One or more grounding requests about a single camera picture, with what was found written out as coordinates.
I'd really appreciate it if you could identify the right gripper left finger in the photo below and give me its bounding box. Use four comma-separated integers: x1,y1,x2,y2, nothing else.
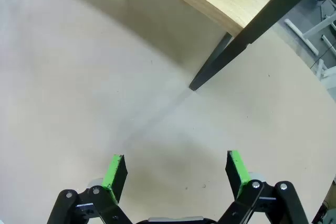
47,154,132,224

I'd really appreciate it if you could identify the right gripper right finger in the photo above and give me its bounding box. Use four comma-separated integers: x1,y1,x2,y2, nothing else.
217,150,310,224

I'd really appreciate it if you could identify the white table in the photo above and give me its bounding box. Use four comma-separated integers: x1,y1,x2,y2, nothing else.
285,0,336,88

